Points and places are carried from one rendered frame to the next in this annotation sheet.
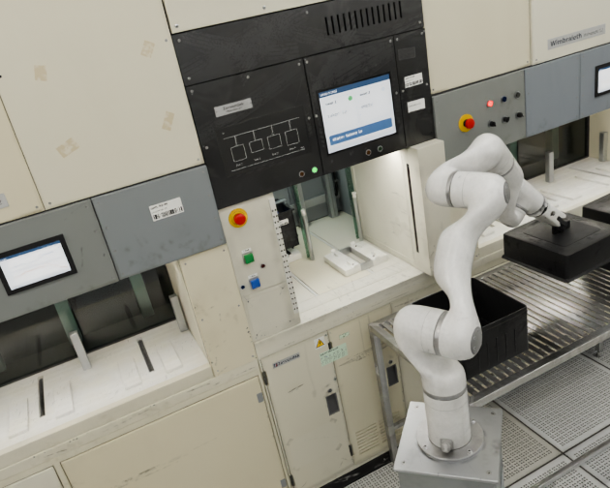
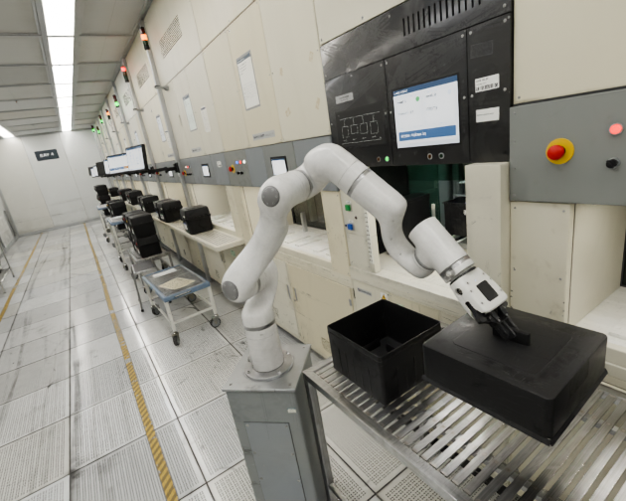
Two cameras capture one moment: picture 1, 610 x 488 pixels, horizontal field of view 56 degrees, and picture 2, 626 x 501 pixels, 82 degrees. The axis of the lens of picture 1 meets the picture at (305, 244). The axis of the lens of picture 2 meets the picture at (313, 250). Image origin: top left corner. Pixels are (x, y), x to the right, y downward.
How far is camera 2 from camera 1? 2.04 m
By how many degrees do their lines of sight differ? 74
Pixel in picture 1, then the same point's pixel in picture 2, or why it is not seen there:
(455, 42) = (567, 26)
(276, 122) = (365, 113)
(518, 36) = not seen: outside the picture
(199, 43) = (330, 51)
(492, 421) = (280, 384)
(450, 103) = (536, 118)
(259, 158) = (355, 138)
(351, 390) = not seen: hidden behind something
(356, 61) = (425, 61)
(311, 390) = not seen: hidden behind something
